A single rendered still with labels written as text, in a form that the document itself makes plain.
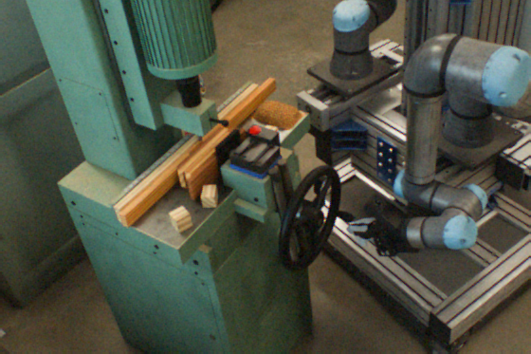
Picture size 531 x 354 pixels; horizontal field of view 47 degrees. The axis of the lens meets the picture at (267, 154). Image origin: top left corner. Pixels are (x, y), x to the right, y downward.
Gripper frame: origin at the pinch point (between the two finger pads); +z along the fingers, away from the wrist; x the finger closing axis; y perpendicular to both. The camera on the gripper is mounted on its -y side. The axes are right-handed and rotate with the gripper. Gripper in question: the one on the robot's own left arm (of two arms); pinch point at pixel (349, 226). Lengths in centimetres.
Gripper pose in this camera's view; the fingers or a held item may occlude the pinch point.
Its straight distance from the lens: 168.2
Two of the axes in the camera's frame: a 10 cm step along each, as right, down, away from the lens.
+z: -6.5, 0.9, 7.5
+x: 6.1, -5.3, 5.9
